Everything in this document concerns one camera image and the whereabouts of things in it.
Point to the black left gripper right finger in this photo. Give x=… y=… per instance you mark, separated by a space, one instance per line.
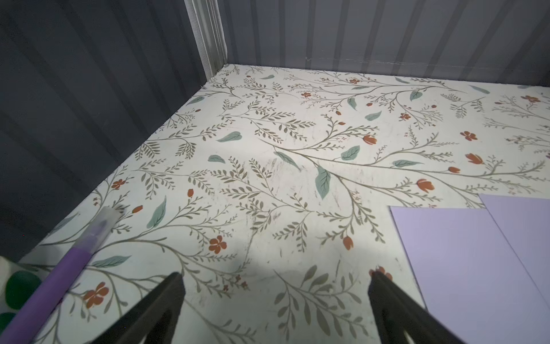
x=399 y=318

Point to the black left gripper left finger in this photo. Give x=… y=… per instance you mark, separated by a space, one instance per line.
x=153 y=319

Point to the dark purple paper sheet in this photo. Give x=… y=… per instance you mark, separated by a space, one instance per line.
x=525 y=224

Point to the light lavender paper sheet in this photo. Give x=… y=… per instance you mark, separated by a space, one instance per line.
x=470 y=278

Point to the green dot sticker roll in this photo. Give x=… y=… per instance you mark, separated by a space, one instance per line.
x=17 y=286

